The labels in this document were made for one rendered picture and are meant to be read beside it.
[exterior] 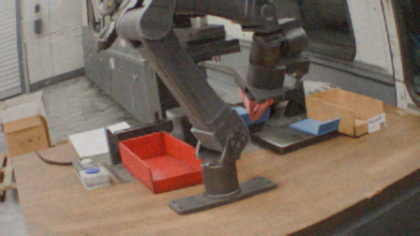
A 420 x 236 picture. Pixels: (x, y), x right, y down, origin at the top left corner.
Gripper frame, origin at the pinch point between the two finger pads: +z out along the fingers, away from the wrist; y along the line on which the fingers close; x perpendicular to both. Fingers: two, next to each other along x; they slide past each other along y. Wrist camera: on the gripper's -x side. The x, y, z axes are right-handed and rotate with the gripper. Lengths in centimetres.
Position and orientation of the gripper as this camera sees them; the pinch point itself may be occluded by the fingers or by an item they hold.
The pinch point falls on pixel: (253, 115)
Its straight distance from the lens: 130.0
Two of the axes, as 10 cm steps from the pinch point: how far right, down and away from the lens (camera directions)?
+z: -1.0, 7.5, 6.6
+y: -4.1, -6.3, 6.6
